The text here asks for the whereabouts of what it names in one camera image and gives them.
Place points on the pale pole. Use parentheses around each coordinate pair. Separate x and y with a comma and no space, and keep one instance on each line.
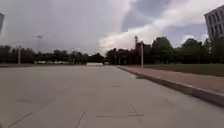
(142,56)
(19,56)

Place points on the tall thin tower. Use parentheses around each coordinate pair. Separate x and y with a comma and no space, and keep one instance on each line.
(136,41)

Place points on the grey paved plaza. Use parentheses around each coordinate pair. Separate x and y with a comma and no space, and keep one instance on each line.
(83,93)

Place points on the row of trees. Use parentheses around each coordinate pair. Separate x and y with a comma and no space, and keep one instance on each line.
(161,51)

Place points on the grey stone kerb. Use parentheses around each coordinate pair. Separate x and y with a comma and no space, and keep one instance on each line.
(186,88)

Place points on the grass strip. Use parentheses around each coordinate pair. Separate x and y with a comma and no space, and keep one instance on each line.
(200,69)

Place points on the reddish paved strip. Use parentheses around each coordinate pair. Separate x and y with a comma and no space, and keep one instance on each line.
(200,81)

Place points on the pale building with windows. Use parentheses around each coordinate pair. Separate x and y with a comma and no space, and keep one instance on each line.
(216,21)

